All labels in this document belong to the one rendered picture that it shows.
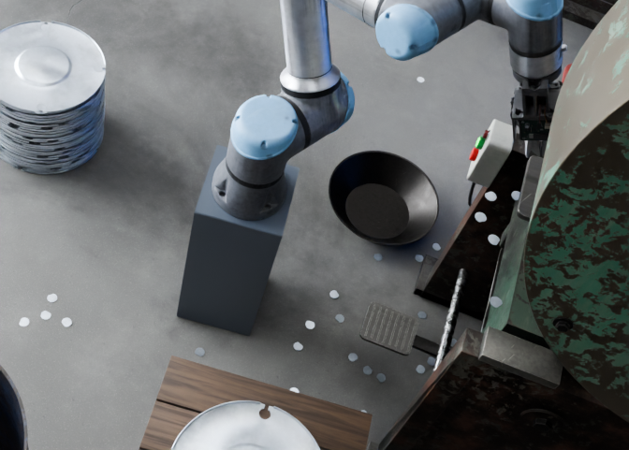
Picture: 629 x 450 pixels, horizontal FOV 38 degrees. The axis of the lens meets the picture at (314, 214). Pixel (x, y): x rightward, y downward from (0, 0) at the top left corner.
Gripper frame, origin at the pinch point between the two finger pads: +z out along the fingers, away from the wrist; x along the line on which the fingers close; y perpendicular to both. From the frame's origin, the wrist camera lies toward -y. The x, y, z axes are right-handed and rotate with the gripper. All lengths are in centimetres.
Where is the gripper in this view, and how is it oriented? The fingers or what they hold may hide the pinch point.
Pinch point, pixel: (541, 146)
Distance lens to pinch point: 156.2
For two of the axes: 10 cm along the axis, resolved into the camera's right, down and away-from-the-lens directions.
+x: 9.5, 0.3, -3.0
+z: 2.1, 6.3, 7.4
